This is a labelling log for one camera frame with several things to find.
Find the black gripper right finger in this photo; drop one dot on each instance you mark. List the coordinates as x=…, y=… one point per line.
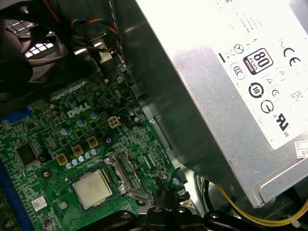
x=180, y=221

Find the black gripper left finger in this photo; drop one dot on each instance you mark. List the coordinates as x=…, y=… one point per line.
x=154, y=221

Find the silver CPU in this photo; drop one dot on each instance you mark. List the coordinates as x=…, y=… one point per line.
x=92, y=187

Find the CPU socket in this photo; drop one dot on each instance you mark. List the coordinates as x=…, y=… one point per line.
x=115, y=185

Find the black PC case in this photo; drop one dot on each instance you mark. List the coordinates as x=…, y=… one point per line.
x=192, y=204

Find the metal locking lever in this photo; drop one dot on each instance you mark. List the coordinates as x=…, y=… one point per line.
x=134, y=173

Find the metal socket cover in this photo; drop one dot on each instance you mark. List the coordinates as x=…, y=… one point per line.
x=119, y=173

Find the green motherboard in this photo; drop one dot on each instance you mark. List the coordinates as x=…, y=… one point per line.
x=142, y=144

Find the gold square inductor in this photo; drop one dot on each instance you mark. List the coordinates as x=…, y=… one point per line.
x=61, y=159
x=93, y=142
x=77, y=151

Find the white power connector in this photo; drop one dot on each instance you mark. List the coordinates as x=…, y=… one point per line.
x=114, y=122

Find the grey power supply unit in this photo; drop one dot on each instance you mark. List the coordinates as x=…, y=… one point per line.
x=204, y=108

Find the white barcode sticker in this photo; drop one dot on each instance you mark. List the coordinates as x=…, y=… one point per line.
x=39, y=203

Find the black square chip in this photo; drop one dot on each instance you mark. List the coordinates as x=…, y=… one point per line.
x=27, y=153

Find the black case fan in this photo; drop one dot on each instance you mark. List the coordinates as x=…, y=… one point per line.
x=14, y=79

